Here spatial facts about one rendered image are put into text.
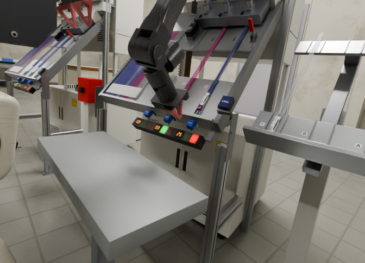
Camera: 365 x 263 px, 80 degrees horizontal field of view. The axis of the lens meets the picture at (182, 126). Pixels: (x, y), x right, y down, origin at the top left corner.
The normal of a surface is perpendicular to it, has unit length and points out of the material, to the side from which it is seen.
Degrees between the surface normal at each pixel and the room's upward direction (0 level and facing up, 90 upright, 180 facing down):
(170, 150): 90
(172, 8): 95
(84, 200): 0
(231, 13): 48
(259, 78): 90
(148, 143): 90
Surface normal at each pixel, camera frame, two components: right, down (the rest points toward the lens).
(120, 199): 0.11, -0.97
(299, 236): -0.65, 0.11
